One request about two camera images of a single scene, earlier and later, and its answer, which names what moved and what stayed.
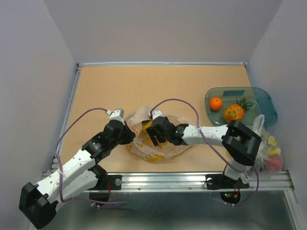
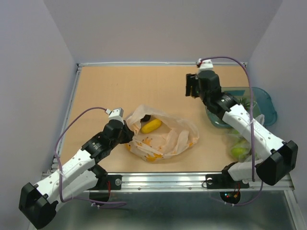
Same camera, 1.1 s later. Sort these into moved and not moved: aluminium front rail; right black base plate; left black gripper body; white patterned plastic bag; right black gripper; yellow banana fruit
Moved: right black gripper; white patterned plastic bag
Not moved: aluminium front rail; left black gripper body; yellow banana fruit; right black base plate
